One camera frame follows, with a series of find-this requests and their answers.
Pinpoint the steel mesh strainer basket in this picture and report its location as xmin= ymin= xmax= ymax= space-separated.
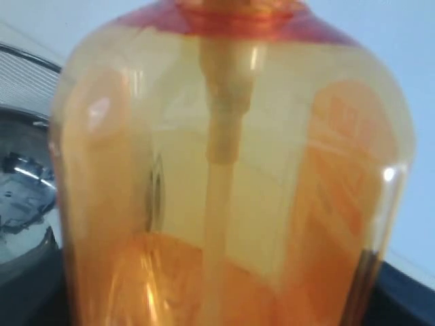
xmin=1 ymin=43 xmax=61 ymax=115

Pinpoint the small stainless steel bowl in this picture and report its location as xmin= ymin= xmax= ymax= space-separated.
xmin=1 ymin=105 xmax=58 ymax=283

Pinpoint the orange pump soap bottle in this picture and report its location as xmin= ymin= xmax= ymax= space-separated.
xmin=50 ymin=1 xmax=415 ymax=325

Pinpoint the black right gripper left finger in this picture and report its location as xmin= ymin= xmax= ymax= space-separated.
xmin=0 ymin=244 xmax=81 ymax=326

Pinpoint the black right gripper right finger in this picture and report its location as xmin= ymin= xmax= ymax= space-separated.
xmin=363 ymin=262 xmax=434 ymax=326

